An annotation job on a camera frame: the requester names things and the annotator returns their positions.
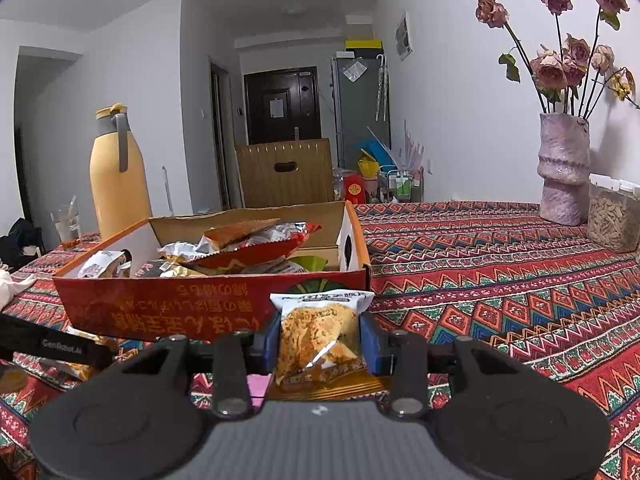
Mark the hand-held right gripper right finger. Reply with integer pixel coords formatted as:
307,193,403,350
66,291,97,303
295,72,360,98
359,312,523,420

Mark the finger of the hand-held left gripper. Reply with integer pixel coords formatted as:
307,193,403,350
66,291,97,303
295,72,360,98
85,339,117,377

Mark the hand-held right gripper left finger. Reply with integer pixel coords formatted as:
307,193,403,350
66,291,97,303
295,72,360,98
117,315,281,420

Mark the red cardboard box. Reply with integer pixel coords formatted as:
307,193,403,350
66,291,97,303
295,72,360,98
52,200,372,343

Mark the large pink snack packet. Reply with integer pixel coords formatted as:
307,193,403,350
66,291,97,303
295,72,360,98
247,377,274,409

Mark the white cloth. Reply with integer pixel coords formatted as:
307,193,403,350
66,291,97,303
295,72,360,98
0,267,37,312

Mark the lime green snack packet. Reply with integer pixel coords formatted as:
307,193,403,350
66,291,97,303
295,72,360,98
287,255,329,274

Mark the red orange chip packet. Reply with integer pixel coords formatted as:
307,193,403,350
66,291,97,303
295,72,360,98
177,220,324,276

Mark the orange triangular snack packet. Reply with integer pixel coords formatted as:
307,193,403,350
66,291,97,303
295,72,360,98
202,217,281,252

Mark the glass cup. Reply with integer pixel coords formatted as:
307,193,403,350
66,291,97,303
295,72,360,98
50,195,84,250

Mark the silver white snack packet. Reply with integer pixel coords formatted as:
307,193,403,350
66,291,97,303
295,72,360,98
157,240,211,262

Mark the red gift bag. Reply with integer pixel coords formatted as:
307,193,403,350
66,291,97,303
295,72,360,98
342,172,366,205

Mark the yellow thermos jug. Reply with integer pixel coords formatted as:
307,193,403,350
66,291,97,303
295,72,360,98
90,103,153,241

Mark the white stick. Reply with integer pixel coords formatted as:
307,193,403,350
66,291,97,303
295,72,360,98
161,166,174,216

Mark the blue plastic item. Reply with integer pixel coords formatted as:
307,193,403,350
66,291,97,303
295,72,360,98
360,127,396,168

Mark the grey refrigerator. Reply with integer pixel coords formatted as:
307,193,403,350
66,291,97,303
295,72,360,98
330,55,392,171

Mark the dark entrance door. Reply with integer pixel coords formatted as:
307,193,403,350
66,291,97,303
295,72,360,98
243,66,321,146

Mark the pink textured vase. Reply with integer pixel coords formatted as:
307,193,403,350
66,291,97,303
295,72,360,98
537,112,591,226

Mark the white umbrella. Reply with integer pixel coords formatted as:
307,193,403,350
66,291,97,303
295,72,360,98
375,54,390,122

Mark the clear seed container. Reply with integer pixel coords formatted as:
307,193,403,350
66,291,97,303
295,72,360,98
587,173,640,254

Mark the dried rose bouquet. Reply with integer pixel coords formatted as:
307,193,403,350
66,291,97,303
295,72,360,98
467,0,640,117

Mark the wire rack with bottles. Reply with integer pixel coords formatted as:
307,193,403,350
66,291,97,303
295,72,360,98
377,167,425,204

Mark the wall poster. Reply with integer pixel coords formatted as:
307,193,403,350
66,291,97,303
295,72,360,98
395,11,414,61

